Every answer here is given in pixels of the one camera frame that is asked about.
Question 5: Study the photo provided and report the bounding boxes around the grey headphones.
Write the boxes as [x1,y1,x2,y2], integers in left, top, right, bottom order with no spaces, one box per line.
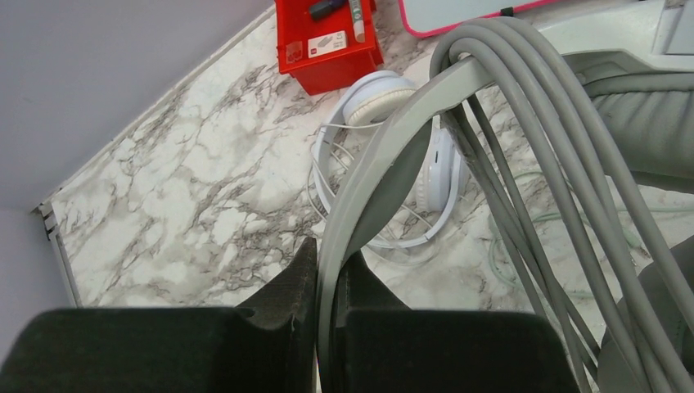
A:
[315,0,694,393]

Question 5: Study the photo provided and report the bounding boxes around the white headphones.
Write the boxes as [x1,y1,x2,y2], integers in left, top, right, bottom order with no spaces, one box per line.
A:
[312,70,469,249]

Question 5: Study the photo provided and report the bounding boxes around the pink framed whiteboard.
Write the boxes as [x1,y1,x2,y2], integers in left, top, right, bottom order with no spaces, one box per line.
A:
[398,0,553,38]

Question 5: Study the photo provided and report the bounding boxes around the red plastic bin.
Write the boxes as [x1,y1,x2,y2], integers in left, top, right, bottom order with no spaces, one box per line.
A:
[275,1,384,95]

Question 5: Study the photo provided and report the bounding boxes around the white green marker in bin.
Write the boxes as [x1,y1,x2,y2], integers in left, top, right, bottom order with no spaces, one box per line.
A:
[348,0,366,43]

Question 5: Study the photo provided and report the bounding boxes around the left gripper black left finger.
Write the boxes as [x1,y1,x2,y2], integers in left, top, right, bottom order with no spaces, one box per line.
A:
[1,238,318,392]

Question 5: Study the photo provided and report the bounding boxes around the dark marker in bin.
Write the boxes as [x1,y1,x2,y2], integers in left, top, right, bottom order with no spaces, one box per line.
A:
[309,0,346,21]

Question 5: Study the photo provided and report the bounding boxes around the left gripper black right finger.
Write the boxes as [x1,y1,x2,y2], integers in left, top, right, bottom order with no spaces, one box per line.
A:
[331,253,578,392]

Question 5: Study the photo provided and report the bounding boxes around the grey headphone cable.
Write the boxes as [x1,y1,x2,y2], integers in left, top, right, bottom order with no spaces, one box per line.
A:
[429,16,694,393]

